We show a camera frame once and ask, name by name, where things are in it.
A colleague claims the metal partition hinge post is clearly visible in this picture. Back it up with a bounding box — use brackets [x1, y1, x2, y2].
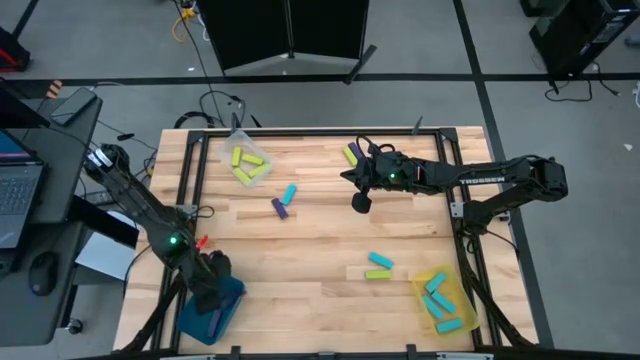
[283, 0, 296, 59]

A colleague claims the yellow floor cable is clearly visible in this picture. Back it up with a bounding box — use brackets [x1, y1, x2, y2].
[171, 4, 201, 44]

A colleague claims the black right camera cable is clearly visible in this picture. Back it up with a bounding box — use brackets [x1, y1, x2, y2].
[355, 133, 397, 157]

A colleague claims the black aluminium table frame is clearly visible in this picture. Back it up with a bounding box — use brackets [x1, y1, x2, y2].
[117, 126, 541, 354]

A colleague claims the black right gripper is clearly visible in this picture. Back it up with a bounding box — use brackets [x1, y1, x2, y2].
[340, 151, 404, 215]

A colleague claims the white sheet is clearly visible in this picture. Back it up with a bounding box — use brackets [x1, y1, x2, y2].
[74, 209, 139, 281]

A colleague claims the black equipment case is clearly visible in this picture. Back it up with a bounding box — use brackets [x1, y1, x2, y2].
[528, 0, 640, 81]

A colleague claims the purple and teal bar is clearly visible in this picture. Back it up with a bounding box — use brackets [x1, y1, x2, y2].
[270, 197, 290, 221]

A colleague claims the black and red bag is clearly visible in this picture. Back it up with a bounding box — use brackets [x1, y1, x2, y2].
[0, 27, 31, 74]

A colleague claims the black floor cable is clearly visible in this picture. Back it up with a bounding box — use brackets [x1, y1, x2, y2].
[172, 89, 261, 131]
[543, 62, 621, 104]

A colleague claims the black desk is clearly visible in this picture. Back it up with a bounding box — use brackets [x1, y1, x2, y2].
[0, 87, 104, 346]

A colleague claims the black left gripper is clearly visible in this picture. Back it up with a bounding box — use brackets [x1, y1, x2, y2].
[192, 249, 234, 317]

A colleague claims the black partition foot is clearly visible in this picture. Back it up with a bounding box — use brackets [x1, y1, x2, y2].
[342, 43, 379, 85]

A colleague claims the black flat bar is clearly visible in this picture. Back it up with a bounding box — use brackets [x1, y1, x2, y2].
[67, 193, 140, 250]

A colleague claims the yellow plastic bin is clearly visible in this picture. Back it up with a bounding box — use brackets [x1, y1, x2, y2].
[410, 264, 480, 337]

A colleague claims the black partition panel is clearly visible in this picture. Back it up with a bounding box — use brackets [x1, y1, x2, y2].
[290, 0, 371, 61]
[196, 0, 291, 76]

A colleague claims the blue plastic bin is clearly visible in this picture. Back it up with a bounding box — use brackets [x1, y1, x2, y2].
[175, 276, 247, 347]

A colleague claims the clear plastic bin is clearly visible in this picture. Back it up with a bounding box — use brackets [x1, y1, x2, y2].
[219, 129, 275, 189]

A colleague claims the black computer mouse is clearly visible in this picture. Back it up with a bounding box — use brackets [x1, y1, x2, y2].
[28, 251, 60, 296]

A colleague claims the grey laptop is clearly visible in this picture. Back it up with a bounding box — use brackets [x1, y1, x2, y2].
[0, 127, 49, 251]

